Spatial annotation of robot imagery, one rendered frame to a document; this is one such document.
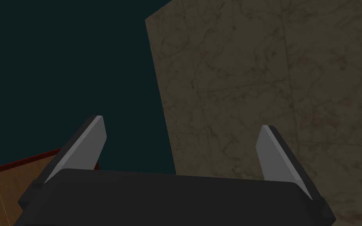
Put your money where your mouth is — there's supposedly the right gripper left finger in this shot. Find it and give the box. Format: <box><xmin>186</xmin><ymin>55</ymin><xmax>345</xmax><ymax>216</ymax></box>
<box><xmin>18</xmin><ymin>115</ymin><xmax>108</xmax><ymax>211</ymax></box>

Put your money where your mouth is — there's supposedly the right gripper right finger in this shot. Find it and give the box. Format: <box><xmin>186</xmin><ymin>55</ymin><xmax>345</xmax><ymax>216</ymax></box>
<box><xmin>255</xmin><ymin>125</ymin><xmax>336</xmax><ymax>222</ymax></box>

